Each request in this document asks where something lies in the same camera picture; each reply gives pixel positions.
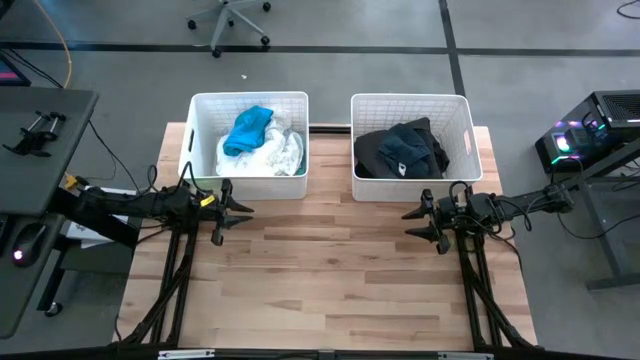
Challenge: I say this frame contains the white plastic laundry basket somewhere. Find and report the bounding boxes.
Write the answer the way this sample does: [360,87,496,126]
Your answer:
[349,92,484,203]
[178,90,310,201]

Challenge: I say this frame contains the black rear table rail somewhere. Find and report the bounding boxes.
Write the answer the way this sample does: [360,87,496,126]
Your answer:
[308,124,352,135]

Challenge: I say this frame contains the computer monitor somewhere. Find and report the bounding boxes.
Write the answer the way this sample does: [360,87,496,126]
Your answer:
[0,53,32,87]

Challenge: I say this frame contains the dark grey garment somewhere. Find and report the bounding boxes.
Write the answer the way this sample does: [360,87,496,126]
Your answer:
[353,117,436,180]

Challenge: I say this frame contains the black table edge rail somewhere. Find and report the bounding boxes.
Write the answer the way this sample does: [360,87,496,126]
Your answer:
[0,344,640,360]

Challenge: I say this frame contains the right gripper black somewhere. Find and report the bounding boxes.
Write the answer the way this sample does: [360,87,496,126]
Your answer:
[401,188,496,255]

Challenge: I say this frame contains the white paper sheet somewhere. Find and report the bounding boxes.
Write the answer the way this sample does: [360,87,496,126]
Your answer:
[66,185,139,249]

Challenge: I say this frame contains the black computer mouse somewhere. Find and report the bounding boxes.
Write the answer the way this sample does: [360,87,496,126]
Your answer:
[10,222,49,269]

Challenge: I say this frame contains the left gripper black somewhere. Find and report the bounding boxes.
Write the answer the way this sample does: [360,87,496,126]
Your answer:
[189,178,255,246]

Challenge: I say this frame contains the office chair base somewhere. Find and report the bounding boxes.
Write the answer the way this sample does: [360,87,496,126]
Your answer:
[187,0,274,59]

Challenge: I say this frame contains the silver metal bracket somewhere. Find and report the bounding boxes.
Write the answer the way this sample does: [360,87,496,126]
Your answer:
[158,349,216,360]
[437,351,495,360]

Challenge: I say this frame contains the white cloth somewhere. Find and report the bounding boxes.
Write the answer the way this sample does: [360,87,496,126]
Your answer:
[215,117,305,178]

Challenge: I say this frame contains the black clamp tool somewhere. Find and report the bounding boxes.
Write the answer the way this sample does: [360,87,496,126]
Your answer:
[3,110,69,158]

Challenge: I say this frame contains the teal cloth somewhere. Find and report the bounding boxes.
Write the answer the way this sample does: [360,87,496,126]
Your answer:
[222,104,275,157]

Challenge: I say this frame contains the dark grey desk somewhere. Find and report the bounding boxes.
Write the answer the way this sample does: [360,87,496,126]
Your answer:
[0,87,100,339]

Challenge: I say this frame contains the black computer tower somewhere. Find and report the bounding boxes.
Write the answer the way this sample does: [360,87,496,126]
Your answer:
[534,89,640,175]

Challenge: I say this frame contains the black side table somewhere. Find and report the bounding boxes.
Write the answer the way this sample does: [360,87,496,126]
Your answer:
[549,142,640,291]

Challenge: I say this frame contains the orange cable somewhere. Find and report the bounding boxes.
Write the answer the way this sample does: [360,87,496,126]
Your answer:
[33,0,74,89]

